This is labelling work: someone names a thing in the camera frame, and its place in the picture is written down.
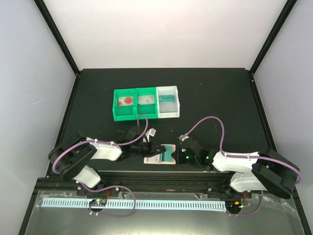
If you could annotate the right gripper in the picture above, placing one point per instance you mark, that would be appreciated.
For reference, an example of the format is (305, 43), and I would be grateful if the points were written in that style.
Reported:
(178, 157)

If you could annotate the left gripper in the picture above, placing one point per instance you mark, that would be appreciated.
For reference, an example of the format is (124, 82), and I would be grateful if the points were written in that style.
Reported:
(152, 150)

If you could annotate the teal vip card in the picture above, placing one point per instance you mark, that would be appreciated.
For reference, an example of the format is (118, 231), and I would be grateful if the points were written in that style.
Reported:
(168, 98)
(166, 157)

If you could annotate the beige card holder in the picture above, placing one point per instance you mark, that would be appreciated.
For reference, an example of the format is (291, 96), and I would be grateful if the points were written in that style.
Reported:
(163, 163)

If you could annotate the white bin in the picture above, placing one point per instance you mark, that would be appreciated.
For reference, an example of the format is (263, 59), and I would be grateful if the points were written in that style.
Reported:
(168, 105)

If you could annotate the green bin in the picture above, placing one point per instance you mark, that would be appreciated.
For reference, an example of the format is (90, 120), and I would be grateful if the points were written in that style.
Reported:
(123, 113)
(150, 111)

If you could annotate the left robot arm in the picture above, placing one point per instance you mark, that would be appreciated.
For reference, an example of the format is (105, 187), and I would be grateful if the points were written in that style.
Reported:
(70, 158)

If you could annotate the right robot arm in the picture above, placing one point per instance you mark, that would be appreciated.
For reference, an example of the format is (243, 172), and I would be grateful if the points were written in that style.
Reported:
(264, 170)

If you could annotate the teal VIP card in bin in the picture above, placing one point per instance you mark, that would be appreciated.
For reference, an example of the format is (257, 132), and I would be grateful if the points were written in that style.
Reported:
(168, 98)

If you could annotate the white card in bin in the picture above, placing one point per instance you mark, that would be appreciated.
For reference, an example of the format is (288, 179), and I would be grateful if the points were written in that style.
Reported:
(146, 99)

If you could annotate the red circle card in bin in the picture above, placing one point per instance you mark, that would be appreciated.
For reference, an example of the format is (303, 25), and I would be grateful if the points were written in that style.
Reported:
(125, 101)

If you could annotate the small circuit board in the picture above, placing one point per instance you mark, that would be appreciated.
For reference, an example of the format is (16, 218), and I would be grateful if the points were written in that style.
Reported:
(98, 202)

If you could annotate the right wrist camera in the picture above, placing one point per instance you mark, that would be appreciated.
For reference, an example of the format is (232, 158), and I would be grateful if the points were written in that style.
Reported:
(184, 138)

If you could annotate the black aluminium rail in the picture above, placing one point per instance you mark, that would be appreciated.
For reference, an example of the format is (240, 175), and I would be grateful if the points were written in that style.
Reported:
(180, 182)

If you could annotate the white slotted cable duct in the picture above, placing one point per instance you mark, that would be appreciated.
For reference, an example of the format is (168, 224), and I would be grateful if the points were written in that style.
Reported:
(217, 206)

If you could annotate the black frame post left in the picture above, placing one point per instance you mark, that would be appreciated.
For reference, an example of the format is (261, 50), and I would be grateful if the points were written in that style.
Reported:
(43, 9)

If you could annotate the black frame post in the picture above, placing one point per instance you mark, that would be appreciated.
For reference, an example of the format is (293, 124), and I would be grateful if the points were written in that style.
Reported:
(43, 9)
(281, 19)

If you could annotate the black frame post right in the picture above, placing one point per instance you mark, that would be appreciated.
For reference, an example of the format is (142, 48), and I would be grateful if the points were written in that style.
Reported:
(281, 19)

